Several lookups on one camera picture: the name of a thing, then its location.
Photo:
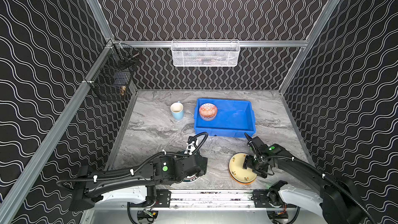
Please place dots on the lavender ceramic bowl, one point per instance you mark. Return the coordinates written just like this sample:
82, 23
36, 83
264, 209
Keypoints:
206, 118

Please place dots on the cream yellow patterned plate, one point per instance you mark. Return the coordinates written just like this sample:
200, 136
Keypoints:
237, 171

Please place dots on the blue plastic bin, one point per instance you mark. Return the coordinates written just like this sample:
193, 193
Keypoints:
234, 118

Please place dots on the light blue ceramic mug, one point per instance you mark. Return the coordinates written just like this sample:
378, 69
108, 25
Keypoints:
177, 110

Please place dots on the black wire basket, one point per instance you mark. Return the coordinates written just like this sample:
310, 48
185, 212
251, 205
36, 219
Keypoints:
112, 81

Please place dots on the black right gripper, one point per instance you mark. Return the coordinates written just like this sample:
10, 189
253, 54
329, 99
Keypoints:
255, 149

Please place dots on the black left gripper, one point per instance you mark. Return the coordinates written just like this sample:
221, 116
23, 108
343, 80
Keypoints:
189, 154

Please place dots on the orange patterned ceramic bowl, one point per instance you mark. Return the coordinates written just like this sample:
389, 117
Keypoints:
208, 109

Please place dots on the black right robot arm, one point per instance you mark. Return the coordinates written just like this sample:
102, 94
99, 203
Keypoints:
335, 199

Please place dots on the white plate green red rim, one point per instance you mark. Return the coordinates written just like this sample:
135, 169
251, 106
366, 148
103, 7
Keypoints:
191, 179

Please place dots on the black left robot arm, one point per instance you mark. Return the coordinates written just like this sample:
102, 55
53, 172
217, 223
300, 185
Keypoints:
90, 185

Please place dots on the white wire mesh basket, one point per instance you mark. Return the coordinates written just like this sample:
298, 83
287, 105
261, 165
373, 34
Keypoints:
205, 53

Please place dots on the metal base rail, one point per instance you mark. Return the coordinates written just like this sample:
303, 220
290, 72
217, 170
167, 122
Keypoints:
141, 199

